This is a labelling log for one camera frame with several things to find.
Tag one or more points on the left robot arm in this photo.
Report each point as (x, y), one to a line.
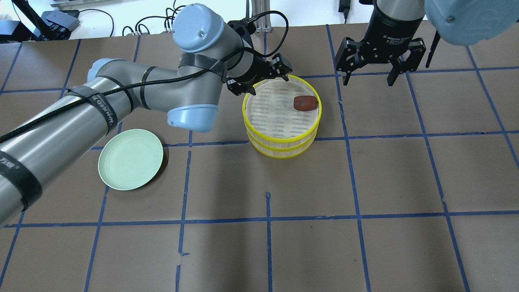
(214, 55)

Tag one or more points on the light green bowl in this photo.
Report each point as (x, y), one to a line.
(130, 160)

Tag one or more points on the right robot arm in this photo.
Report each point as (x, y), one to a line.
(459, 22)

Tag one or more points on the brown bun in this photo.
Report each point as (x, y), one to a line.
(305, 103)

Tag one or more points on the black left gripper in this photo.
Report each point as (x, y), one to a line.
(254, 69)

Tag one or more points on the yellow steamer layer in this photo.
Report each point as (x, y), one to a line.
(270, 114)
(281, 151)

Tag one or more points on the yellow steamer top layer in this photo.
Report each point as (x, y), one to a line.
(270, 114)

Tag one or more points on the black camera stand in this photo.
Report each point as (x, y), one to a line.
(50, 26)

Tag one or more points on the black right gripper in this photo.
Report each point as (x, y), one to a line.
(390, 29)

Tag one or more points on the yellow steamer bottom layer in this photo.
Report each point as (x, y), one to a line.
(281, 151)

